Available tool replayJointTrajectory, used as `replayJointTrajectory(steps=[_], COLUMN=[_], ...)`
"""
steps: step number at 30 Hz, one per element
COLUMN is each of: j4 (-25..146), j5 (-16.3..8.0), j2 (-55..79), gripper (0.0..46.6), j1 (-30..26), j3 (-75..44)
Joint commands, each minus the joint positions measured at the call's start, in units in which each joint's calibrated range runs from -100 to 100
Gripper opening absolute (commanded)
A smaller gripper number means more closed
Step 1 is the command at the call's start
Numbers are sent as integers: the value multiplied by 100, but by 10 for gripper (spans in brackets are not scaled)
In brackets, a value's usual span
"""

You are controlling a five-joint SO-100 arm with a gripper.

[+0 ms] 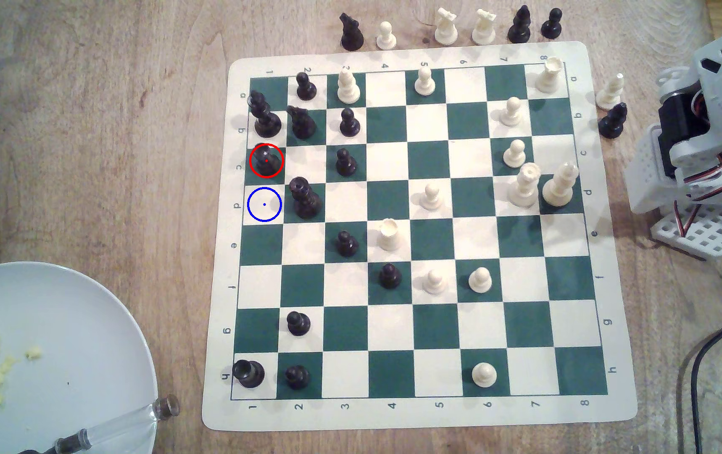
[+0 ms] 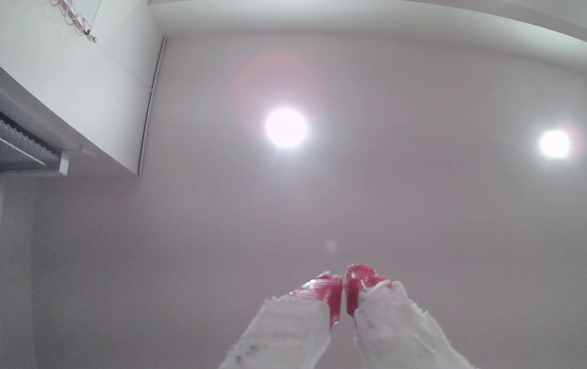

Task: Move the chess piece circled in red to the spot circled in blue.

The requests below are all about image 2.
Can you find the large round ceiling light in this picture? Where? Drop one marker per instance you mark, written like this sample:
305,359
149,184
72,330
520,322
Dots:
286,128

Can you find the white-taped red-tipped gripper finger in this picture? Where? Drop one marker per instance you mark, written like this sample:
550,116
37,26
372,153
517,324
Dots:
396,333
288,328

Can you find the grey slatted window blind box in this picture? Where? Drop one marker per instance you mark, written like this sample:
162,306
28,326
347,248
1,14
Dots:
14,141

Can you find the white wall trim strip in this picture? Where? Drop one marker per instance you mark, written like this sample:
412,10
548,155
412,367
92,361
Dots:
151,105

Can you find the medium round ceiling light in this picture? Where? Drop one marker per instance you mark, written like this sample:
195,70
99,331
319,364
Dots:
555,144

